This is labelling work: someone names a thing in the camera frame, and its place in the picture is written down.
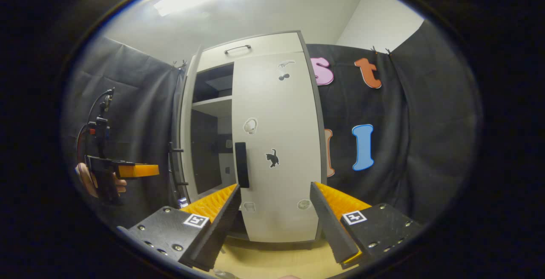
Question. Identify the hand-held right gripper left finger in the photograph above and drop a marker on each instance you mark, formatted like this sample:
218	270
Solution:
219	223

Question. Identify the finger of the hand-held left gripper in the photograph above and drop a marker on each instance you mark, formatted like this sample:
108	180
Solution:
138	171

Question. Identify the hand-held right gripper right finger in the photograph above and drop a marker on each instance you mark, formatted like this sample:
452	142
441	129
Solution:
330	223

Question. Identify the white cabinet door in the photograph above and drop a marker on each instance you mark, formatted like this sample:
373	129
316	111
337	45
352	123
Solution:
186	134
281	117

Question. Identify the white and grey cabinet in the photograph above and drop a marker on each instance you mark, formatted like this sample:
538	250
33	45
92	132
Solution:
208	159

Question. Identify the white cabinet shelf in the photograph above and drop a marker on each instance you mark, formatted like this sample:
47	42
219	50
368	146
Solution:
213	102

